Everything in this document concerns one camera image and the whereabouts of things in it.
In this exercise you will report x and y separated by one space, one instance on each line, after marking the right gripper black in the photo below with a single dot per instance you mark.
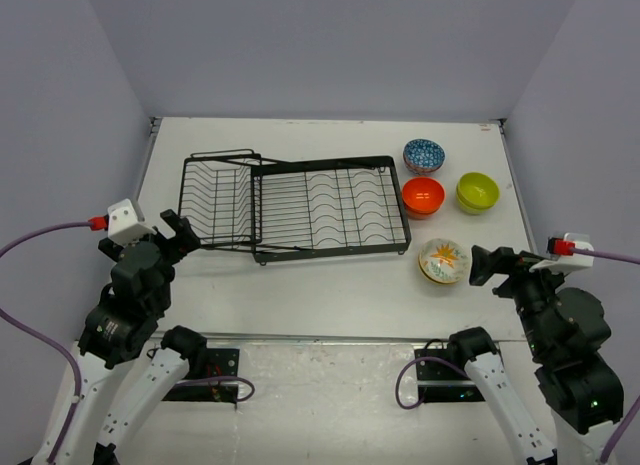
505 259

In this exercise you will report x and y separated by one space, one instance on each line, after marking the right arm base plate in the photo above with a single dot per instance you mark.
438 383

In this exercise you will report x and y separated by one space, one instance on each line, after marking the white bowl leaf pattern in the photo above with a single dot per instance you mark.
445 254

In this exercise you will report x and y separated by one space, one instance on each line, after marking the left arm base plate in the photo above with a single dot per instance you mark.
219 362

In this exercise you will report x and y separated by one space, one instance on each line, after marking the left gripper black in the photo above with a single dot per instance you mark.
180 243

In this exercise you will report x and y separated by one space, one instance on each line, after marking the white bowl yellow dots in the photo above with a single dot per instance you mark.
440 276

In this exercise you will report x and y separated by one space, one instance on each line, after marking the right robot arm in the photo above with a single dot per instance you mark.
564 328

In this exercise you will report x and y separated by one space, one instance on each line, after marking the green bowl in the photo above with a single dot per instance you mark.
476 193

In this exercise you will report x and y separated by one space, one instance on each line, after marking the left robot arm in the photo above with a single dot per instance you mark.
98 424

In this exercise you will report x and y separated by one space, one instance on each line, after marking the orange bowl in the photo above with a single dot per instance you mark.
422 197

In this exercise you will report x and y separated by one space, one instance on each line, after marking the black wire dish rack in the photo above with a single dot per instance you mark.
240 201

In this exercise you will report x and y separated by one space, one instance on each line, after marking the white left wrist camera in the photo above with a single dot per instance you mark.
126 223

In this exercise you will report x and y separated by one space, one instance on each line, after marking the blue patterned bowl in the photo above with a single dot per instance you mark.
423 156

